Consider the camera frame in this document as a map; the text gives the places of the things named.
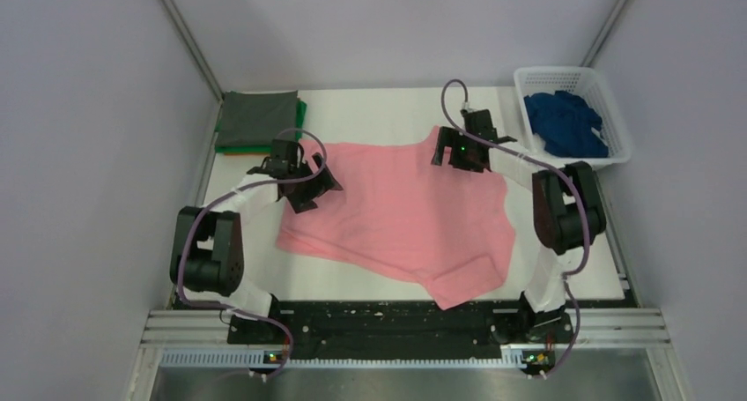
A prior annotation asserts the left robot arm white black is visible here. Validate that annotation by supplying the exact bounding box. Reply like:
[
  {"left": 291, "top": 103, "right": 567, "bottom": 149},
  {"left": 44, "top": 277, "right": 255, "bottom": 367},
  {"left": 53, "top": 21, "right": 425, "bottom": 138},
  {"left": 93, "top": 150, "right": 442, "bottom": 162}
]
[{"left": 170, "top": 136, "right": 344, "bottom": 343}]

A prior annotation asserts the white slotted cable duct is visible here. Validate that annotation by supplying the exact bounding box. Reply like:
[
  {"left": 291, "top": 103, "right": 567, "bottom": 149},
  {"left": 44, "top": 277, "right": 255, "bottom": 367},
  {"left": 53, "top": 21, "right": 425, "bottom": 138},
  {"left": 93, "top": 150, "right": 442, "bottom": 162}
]
[{"left": 160, "top": 348, "right": 550, "bottom": 370}]

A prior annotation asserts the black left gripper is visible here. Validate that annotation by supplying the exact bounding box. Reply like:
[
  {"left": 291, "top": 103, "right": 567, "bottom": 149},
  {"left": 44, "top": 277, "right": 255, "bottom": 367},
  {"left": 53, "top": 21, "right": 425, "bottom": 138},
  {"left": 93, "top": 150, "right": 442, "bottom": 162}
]
[{"left": 285, "top": 152, "right": 342, "bottom": 212}]

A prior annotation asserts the folded grey t shirt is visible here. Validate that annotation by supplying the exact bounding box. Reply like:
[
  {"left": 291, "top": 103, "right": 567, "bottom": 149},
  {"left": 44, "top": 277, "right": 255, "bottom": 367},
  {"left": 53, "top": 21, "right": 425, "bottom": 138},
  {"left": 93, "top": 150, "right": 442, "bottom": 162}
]
[{"left": 215, "top": 91, "right": 299, "bottom": 147}]

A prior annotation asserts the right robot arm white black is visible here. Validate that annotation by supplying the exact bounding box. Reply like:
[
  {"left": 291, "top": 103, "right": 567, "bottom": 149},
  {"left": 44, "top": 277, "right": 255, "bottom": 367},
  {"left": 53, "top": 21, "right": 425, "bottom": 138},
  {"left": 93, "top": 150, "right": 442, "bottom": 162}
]
[{"left": 431, "top": 109, "right": 606, "bottom": 341}]

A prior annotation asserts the pink t shirt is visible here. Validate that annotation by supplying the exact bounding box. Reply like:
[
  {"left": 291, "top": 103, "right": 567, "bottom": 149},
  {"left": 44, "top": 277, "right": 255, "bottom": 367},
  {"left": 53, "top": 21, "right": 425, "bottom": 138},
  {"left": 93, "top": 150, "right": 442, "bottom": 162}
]
[{"left": 276, "top": 130, "right": 516, "bottom": 309}]

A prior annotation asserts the folded green t shirt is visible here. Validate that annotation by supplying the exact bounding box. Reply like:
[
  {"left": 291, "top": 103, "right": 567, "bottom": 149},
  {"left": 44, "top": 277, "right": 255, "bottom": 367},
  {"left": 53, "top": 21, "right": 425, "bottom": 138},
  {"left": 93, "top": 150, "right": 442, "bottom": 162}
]
[{"left": 214, "top": 98, "right": 307, "bottom": 153}]

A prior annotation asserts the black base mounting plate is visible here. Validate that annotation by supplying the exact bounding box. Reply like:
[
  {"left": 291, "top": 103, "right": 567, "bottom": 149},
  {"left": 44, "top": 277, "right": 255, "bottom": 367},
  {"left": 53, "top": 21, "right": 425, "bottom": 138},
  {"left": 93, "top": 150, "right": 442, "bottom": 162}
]
[{"left": 227, "top": 301, "right": 574, "bottom": 360}]

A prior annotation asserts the white plastic basket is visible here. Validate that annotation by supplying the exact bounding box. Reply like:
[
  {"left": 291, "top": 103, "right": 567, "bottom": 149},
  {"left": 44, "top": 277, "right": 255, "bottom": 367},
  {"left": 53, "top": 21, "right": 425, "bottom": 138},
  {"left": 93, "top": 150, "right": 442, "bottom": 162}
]
[{"left": 514, "top": 66, "right": 632, "bottom": 169}]

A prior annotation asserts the folded orange t shirt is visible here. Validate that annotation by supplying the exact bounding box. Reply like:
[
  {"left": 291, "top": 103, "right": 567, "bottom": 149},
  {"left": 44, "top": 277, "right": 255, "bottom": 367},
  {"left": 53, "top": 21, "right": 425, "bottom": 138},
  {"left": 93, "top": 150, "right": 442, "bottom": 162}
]
[{"left": 217, "top": 152, "right": 270, "bottom": 158}]

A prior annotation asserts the blue t shirt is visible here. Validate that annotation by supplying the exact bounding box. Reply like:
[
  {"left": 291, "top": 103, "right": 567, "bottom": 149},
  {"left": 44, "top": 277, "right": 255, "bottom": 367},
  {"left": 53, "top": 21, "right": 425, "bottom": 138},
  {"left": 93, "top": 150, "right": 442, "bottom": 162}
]
[{"left": 523, "top": 91, "right": 610, "bottom": 159}]

